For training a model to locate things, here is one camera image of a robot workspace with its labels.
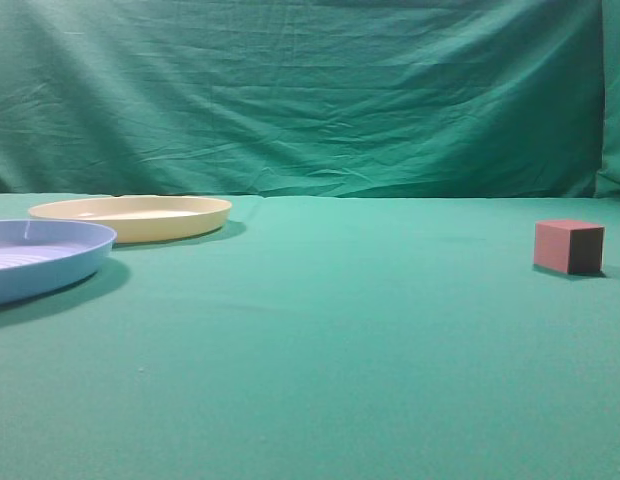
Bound green table cloth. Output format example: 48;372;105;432
0;197;620;479

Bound red cube block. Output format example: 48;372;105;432
533;219;605;275

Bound green backdrop cloth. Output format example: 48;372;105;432
0;1;620;198

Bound cream yellow plastic plate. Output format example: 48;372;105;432
28;195;232;244

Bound light blue plastic plate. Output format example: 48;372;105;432
0;219;117;305

